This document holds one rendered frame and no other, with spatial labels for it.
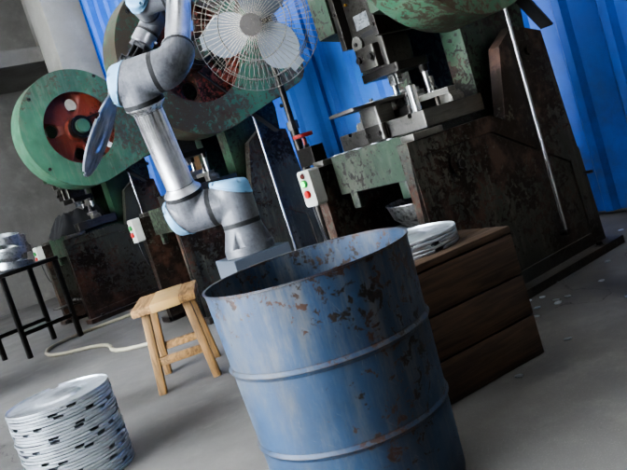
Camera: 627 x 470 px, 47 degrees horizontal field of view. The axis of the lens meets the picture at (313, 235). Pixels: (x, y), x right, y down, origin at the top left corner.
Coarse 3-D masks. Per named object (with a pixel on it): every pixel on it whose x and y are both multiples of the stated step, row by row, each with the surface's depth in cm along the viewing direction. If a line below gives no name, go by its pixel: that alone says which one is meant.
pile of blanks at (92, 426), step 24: (72, 408) 193; (96, 408) 198; (24, 432) 195; (48, 432) 191; (72, 432) 193; (96, 432) 197; (120, 432) 204; (24, 456) 198; (48, 456) 192; (72, 456) 193; (96, 456) 196; (120, 456) 204
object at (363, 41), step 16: (352, 0) 254; (352, 16) 256; (368, 16) 250; (352, 32) 259; (368, 32) 253; (400, 32) 254; (368, 48) 251; (384, 48) 249; (400, 48) 253; (368, 64) 253; (384, 64) 251
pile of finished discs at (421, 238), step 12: (408, 228) 207; (420, 228) 202; (432, 228) 195; (444, 228) 189; (456, 228) 191; (420, 240) 183; (432, 240) 180; (444, 240) 182; (456, 240) 186; (420, 252) 179; (432, 252) 180
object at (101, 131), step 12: (108, 96) 231; (108, 108) 235; (96, 120) 225; (108, 120) 242; (96, 132) 230; (108, 132) 248; (96, 144) 238; (84, 156) 227; (96, 156) 242; (84, 168) 231
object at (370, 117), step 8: (392, 96) 251; (400, 96) 252; (368, 104) 243; (376, 104) 245; (384, 104) 250; (344, 112) 242; (352, 112) 244; (360, 112) 254; (368, 112) 251; (376, 112) 248; (384, 112) 249; (392, 112) 251; (368, 120) 252; (376, 120) 249; (384, 120) 249; (368, 128) 254; (376, 128) 250; (384, 128) 249; (368, 136) 254; (376, 136) 252; (384, 136) 249
